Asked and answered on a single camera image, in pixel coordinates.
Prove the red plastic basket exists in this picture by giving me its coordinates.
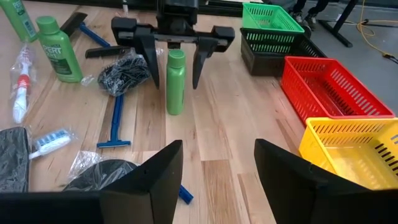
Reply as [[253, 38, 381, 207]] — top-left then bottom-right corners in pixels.
[[280, 55, 396, 126]]

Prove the yellow plastic basket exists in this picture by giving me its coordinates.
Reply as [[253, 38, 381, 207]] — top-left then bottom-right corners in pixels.
[[298, 116, 398, 191]]

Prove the black plastic comb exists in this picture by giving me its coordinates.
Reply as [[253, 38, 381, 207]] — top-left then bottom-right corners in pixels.
[[85, 45, 133, 59], [0, 126, 31, 194], [60, 11, 88, 37]]

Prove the blue white wrapped toothbrush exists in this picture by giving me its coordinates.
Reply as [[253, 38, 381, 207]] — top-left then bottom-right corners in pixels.
[[28, 128, 77, 161]]

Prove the black plastic basket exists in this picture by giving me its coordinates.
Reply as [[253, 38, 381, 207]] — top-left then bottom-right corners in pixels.
[[239, 27, 327, 77]]

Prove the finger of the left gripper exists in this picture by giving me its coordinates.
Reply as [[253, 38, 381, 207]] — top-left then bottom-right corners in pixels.
[[192, 36, 219, 90], [134, 27, 161, 90]]

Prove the black desk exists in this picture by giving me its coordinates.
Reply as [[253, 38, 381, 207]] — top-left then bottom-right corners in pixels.
[[317, 0, 361, 49]]

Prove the green plastic basket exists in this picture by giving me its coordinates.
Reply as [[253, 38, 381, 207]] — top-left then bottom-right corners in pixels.
[[241, 2, 305, 34]]

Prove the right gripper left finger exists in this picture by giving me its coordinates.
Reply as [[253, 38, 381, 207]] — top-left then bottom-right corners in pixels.
[[0, 139, 184, 224]]

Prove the red white wrapped toothbrush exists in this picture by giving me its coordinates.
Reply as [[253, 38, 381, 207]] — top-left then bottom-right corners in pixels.
[[9, 43, 39, 125]]

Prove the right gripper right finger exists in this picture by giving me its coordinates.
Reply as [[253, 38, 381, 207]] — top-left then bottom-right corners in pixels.
[[253, 138, 398, 224]]

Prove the green shampoo bottle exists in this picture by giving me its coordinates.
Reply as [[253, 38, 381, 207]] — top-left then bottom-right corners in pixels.
[[35, 15, 84, 83], [165, 49, 187, 116], [0, 0, 39, 43]]

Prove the yellow cable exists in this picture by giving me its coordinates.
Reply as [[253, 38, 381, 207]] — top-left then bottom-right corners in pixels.
[[345, 0, 398, 62]]

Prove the blue disposable razor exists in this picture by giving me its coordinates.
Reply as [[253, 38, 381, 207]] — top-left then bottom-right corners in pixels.
[[178, 185, 194, 205], [96, 93, 132, 149], [77, 21, 112, 48]]

